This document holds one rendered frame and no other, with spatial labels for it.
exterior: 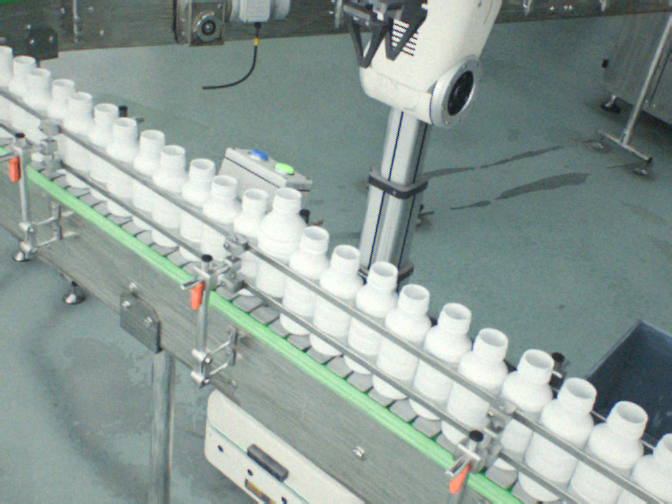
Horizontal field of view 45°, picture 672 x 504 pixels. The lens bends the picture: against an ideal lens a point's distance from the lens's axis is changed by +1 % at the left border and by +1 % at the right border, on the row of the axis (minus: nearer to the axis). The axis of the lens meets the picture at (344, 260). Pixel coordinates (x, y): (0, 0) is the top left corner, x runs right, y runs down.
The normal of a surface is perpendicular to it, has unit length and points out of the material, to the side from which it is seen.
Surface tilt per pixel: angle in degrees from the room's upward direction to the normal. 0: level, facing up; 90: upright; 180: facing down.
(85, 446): 0
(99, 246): 90
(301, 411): 90
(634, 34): 90
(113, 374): 0
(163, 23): 90
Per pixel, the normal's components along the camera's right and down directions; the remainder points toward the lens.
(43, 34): 0.74, 0.46
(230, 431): -0.63, 0.35
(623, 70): -0.84, 0.21
